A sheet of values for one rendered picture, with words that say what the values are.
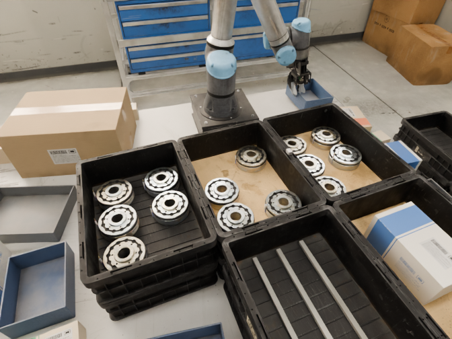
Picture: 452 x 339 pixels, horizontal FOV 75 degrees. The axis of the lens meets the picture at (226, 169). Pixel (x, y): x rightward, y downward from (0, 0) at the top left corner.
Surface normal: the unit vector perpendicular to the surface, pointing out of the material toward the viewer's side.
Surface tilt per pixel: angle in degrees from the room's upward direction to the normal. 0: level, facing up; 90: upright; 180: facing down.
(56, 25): 90
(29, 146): 90
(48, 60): 90
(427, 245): 0
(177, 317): 0
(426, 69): 90
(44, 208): 0
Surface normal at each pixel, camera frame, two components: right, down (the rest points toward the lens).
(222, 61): 0.04, -0.59
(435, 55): 0.07, 0.69
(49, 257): 0.36, 0.65
